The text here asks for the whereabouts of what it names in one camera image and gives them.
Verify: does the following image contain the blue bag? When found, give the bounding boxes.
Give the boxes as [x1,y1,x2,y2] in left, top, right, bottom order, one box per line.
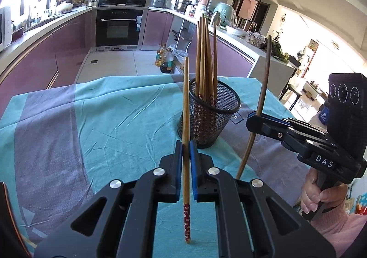
[318,105,330,125]

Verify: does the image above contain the green leafy vegetables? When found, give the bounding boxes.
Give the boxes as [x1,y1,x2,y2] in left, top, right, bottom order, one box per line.
[270,42,290,61]

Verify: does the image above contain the person's right forearm pink sleeve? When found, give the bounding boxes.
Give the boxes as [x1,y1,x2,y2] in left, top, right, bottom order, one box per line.
[311,195,367,258]

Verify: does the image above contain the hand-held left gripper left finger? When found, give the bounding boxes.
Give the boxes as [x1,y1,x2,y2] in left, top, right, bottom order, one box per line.
[34,140,184,258]

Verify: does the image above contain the dark slatted room divider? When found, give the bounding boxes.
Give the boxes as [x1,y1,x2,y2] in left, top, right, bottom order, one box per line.
[232,0,264,29]

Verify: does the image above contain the white bowl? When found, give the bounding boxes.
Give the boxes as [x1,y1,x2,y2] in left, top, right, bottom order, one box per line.
[226,25,247,36]

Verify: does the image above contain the steel stock pot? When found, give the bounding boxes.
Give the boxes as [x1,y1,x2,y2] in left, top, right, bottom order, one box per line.
[174,0,192,13]

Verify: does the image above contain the bunch of chopsticks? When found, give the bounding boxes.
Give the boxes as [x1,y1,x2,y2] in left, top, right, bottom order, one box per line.
[194,13,218,144]

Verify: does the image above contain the black built-in oven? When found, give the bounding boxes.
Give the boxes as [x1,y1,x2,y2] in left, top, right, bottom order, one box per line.
[92,7,148,52]

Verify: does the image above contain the wooden chopstick red patterned end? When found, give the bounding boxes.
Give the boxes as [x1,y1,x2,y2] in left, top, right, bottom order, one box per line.
[182,57,192,244]
[236,35,272,181]

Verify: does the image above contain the clear plastic bag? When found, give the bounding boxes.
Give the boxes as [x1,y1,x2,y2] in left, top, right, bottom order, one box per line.
[169,43,190,71]

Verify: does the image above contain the pink wall picture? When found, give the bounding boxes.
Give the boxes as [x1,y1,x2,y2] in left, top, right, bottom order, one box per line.
[239,0,258,19]

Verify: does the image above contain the black mesh utensil holder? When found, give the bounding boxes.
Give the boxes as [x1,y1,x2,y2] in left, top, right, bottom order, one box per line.
[177,77,241,149]

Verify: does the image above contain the dark stool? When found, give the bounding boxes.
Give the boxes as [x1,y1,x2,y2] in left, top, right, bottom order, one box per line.
[279,83,301,111]

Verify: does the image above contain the person's right hand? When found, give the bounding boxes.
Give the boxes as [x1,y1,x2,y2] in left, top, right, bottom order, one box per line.
[300,169,349,214]

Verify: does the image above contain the teal and purple tablecloth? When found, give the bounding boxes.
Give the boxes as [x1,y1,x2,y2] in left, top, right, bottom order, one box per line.
[0,73,316,258]

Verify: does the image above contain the clear food container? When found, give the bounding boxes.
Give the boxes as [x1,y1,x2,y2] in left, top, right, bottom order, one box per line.
[245,31,266,47]

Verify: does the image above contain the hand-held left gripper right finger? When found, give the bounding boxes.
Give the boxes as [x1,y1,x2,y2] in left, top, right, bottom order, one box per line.
[189,140,336,258]

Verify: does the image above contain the purple base cabinets short run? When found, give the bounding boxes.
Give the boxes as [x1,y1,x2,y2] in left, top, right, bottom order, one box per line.
[143,9,256,78]

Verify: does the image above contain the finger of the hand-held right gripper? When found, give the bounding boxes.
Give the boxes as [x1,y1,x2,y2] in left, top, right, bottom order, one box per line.
[246,111,329,144]

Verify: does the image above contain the cooking oil bottles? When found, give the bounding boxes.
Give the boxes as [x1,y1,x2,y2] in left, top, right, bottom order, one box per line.
[160,47,174,73]

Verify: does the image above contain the yellow cooking oil bottle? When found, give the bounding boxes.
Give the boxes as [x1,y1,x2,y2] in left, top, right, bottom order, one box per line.
[156,44,167,67]

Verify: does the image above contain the purple base cabinets long run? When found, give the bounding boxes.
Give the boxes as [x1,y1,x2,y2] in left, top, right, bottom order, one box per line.
[0,7,96,110]

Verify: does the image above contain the mint green appliance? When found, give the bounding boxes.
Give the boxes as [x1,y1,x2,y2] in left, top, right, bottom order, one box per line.
[214,3,237,28]

